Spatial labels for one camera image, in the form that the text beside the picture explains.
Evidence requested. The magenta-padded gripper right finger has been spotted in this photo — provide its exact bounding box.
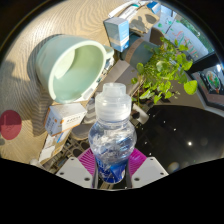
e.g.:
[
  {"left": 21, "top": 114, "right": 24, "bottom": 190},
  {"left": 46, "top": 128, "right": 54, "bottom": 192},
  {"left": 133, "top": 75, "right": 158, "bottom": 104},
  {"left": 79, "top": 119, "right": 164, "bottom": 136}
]
[{"left": 125, "top": 148, "right": 170, "bottom": 190}]

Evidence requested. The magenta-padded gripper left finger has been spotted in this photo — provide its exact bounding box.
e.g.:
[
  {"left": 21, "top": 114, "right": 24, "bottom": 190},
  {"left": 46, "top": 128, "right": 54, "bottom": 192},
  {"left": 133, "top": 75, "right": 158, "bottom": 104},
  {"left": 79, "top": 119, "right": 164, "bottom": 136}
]
[{"left": 55, "top": 148, "right": 99, "bottom": 190}]

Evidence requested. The clear blue-labelled water bottle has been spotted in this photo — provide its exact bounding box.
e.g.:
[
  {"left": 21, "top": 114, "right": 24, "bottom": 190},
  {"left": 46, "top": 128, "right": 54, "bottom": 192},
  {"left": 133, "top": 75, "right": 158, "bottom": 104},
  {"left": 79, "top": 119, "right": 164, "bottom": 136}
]
[{"left": 88, "top": 82, "right": 138, "bottom": 185}]

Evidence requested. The group of ceiling spotlights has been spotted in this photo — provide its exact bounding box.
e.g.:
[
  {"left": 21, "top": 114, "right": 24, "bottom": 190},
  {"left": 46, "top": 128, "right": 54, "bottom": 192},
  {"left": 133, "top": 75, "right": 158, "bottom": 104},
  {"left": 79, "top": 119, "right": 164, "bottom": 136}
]
[{"left": 151, "top": 114, "right": 194, "bottom": 148}]

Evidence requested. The grey zigzag cushion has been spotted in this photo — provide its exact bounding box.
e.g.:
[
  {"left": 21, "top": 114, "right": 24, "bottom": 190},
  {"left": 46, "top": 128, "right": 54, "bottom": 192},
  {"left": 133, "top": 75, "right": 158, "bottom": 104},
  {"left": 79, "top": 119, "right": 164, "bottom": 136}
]
[{"left": 84, "top": 98, "right": 98, "bottom": 124}]

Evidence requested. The flat round red coaster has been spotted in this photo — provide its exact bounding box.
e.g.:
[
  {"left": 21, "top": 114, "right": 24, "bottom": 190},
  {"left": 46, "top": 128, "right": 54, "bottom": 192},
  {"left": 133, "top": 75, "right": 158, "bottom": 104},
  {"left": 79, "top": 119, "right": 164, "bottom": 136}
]
[{"left": 0, "top": 109, "right": 23, "bottom": 141}]

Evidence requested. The grey curved sofa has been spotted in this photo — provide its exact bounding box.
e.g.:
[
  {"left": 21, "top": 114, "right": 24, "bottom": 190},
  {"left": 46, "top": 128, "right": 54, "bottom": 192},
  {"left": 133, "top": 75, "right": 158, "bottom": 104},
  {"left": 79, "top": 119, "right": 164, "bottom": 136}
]
[{"left": 71, "top": 58, "right": 151, "bottom": 141}]

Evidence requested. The green potted plant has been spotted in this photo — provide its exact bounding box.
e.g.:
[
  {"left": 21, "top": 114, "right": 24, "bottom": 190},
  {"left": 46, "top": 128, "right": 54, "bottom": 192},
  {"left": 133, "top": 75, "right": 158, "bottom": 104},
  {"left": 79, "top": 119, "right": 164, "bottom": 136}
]
[{"left": 120, "top": 34, "right": 199, "bottom": 108}]

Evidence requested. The round wreath window decoration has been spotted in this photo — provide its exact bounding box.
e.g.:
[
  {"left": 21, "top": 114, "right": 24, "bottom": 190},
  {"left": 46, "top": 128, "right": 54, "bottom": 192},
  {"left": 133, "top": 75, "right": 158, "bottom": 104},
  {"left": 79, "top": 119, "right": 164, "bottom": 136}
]
[{"left": 204, "top": 68, "right": 224, "bottom": 96}]

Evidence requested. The pale green mug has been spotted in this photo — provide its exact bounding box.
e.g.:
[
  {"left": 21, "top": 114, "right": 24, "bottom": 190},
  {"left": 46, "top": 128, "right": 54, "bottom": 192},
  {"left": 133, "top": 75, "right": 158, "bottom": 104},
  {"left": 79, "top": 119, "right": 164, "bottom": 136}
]
[{"left": 35, "top": 34, "right": 115, "bottom": 104}]

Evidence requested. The tall light blue box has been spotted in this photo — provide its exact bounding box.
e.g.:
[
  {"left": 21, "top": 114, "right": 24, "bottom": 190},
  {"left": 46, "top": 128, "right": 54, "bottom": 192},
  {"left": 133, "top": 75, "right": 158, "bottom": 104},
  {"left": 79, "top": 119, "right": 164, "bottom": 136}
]
[{"left": 103, "top": 16, "right": 131, "bottom": 53}]

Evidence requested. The brown paper envelope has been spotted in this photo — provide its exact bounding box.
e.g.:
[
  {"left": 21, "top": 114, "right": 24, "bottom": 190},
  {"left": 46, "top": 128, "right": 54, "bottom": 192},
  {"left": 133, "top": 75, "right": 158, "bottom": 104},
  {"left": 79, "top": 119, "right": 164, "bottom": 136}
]
[{"left": 128, "top": 6, "right": 161, "bottom": 36}]

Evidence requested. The long white tube box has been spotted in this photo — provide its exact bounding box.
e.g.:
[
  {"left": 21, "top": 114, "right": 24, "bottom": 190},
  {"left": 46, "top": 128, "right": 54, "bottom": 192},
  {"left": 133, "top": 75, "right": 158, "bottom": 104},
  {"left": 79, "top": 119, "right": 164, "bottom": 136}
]
[{"left": 108, "top": 2, "right": 148, "bottom": 19}]

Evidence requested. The small blue white box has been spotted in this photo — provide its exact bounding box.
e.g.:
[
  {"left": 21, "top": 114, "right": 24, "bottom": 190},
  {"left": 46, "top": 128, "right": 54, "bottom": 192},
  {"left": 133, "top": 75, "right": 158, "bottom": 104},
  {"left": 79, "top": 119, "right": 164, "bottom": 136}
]
[{"left": 146, "top": 0, "right": 163, "bottom": 14}]

